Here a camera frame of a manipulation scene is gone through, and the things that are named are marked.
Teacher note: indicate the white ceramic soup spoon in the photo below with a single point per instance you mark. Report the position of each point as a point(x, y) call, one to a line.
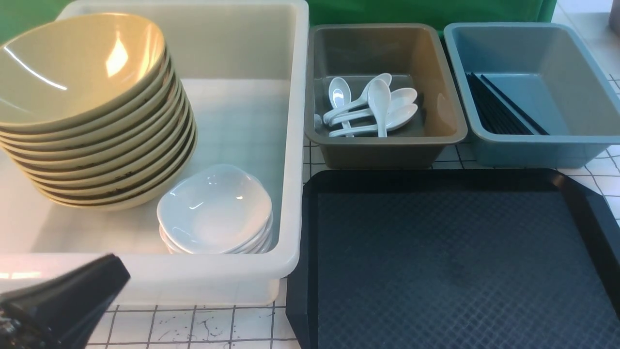
point(361, 100)

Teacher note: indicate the yellow noodle bowl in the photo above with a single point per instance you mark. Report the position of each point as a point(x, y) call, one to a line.
point(69, 70)

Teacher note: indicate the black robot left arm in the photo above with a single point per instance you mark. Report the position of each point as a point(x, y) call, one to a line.
point(61, 313)

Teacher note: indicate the stack of yellow noodle bowls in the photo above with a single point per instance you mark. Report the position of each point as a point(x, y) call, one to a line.
point(114, 158)

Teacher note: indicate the white spoon in brown bin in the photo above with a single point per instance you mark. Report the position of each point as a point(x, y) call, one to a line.
point(339, 94)

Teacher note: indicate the stack of white side dishes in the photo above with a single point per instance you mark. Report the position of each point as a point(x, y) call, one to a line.
point(220, 210)

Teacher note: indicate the brown plastic bin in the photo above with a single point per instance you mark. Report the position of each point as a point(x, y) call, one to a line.
point(414, 56)

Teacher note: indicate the black chopsticks in blue bin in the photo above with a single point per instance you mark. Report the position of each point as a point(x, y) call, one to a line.
point(497, 112)

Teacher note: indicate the black plastic serving tray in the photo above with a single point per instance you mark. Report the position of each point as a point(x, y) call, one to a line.
point(454, 259)

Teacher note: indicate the blue plastic bin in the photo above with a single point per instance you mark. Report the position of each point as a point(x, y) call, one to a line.
point(549, 72)

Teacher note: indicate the green backdrop cloth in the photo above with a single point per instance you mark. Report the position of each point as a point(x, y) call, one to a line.
point(18, 16)

